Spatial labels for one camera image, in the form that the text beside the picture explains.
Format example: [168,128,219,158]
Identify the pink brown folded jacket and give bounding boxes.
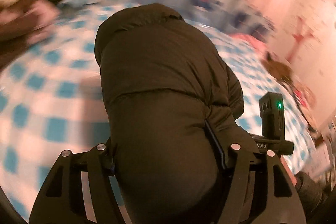
[1,0,59,45]

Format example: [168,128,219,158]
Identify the pink clothes by curtain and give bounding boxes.
[230,33,267,53]

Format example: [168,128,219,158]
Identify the shelf with small items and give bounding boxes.
[302,115,335,190]

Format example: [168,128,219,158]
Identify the brown fur trimmed garment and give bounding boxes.
[261,52,292,84]

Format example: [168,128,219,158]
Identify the blue white checkered bed cover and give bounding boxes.
[1,0,314,219]

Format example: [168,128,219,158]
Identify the black puffer jacket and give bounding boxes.
[94,4,257,223]

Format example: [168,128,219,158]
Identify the white wardrobe with tree decal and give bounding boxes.
[272,0,335,125]

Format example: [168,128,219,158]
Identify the person right hand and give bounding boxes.
[280,155,297,186]

